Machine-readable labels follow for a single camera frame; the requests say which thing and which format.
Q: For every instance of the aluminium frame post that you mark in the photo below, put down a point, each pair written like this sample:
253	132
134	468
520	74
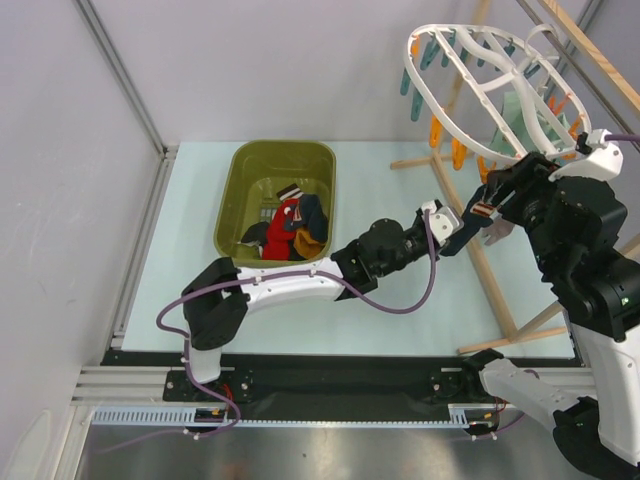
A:
116	65

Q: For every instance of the white round clip hanger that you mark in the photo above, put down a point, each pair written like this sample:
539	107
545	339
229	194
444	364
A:
493	93

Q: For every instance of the olive green plastic basket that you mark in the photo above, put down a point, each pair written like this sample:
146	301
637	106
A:
261	171

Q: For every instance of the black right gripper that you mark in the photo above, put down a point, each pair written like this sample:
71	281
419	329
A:
507	195

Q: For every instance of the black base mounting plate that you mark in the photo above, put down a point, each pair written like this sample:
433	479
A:
264	382

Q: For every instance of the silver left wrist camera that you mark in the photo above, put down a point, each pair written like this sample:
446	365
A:
443	221

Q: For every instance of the black sock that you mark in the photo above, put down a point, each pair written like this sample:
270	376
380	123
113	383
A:
256	235

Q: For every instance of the mustard yellow striped sock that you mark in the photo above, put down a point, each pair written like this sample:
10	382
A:
292	191

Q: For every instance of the grey beige sock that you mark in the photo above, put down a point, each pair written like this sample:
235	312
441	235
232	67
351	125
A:
498	230

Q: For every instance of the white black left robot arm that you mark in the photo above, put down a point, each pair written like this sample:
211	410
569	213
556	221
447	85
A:
216	302

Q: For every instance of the white slotted cable duct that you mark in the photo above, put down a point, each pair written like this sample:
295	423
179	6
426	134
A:
438	416

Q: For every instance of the red patterned sock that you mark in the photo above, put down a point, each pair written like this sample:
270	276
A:
282	231

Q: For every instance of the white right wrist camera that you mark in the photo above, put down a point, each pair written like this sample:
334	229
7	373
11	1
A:
602	158

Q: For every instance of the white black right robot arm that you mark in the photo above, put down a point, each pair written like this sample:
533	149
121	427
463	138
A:
572	223

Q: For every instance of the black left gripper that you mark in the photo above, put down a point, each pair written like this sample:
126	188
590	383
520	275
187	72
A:
445	244

